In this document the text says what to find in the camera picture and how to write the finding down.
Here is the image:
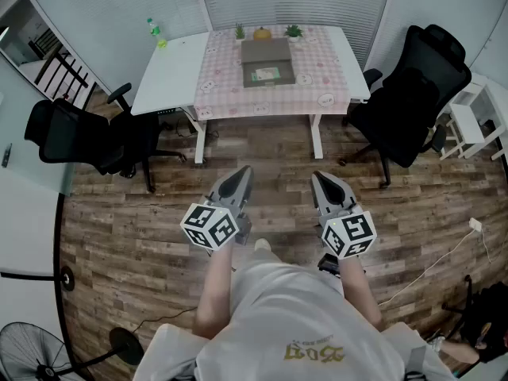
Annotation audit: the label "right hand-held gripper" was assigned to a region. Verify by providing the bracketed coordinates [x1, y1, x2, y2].
[310, 171, 377, 273]

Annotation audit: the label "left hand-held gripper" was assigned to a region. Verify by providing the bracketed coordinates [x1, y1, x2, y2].
[180, 166, 255, 252]

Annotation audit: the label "small package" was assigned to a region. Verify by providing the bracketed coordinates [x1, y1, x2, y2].
[249, 67, 281, 83]

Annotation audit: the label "grey box container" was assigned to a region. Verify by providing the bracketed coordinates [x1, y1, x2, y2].
[240, 37, 297, 90]

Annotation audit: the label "person's right forearm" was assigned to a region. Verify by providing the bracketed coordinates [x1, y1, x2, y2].
[337, 254, 385, 332]

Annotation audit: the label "person's left forearm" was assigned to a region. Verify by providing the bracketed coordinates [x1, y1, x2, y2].
[193, 244, 236, 337]

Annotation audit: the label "pink checked tablecloth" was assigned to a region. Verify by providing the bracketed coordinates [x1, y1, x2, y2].
[192, 25, 352, 121]

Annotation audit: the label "white desk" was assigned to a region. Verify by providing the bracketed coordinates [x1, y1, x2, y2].
[130, 32, 210, 164]
[193, 25, 372, 160]

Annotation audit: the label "person's white t-shirt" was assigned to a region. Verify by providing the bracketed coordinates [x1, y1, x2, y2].
[133, 248, 457, 381]

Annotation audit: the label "black office chair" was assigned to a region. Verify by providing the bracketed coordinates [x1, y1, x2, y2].
[338, 24, 473, 191]
[24, 82, 188, 194]

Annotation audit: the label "black stand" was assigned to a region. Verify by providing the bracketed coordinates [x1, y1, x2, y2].
[441, 275, 475, 335]

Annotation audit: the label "green plastic bottle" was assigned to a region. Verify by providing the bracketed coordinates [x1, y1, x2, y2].
[146, 17, 163, 41]

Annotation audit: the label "round black door stop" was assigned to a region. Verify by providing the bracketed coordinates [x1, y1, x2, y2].
[59, 265, 76, 293]

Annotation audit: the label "black railing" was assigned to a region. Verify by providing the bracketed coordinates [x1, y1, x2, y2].
[33, 48, 98, 99]

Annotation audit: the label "black standing fan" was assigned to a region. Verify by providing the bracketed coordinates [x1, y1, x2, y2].
[0, 321, 145, 381]

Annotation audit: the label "black cables under desk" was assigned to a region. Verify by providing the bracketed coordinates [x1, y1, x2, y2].
[160, 111, 220, 141]

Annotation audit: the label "white cable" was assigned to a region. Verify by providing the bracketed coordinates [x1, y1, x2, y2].
[376, 228, 502, 307]

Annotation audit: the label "black floor cable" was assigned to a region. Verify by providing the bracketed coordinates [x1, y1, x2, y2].
[130, 305, 199, 333]

